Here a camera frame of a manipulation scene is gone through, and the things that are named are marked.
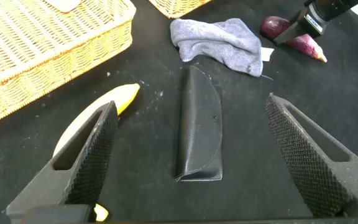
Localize black tablecloth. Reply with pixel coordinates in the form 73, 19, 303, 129
0, 0, 358, 224

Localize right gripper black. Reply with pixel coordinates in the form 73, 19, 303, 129
273, 1, 326, 45

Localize black glasses case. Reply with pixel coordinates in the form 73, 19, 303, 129
175, 65, 224, 182

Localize woven wicker basket brown handles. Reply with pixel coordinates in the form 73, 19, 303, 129
149, 0, 213, 19
0, 0, 137, 130

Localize purple eggplant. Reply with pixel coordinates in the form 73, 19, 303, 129
259, 16, 328, 63

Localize yellow banana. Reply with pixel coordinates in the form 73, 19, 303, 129
52, 83, 141, 222

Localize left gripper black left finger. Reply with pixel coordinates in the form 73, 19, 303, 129
6, 100, 119, 219

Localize grey cloth with white tag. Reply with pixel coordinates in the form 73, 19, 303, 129
169, 17, 275, 78

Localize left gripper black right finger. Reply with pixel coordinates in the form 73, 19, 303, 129
265, 92, 358, 219

